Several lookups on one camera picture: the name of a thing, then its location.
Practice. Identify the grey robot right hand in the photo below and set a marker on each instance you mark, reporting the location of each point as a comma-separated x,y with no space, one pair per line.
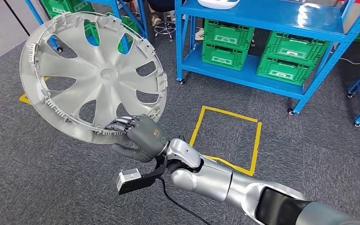
146,136

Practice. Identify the silver plastic wheel cover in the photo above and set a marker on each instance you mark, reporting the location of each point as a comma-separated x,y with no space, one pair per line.
105,74

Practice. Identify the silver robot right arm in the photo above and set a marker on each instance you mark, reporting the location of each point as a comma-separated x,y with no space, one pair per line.
204,180

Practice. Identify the large blue steel shelf rack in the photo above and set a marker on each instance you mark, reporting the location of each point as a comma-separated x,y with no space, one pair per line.
260,15

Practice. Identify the yellow floor tape square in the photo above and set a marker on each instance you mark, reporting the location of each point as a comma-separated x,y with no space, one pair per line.
229,113
24,99

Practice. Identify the person's foot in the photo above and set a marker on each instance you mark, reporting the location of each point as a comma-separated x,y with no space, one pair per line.
156,21
199,34

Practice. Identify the black stool chrome base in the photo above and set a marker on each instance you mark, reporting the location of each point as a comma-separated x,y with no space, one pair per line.
165,18

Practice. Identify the white tray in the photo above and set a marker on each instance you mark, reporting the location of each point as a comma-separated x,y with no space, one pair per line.
218,3

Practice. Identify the grey and red box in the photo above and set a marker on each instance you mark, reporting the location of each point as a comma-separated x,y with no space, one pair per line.
357,18

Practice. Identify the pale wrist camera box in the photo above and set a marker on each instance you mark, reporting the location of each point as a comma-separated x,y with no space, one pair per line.
128,179

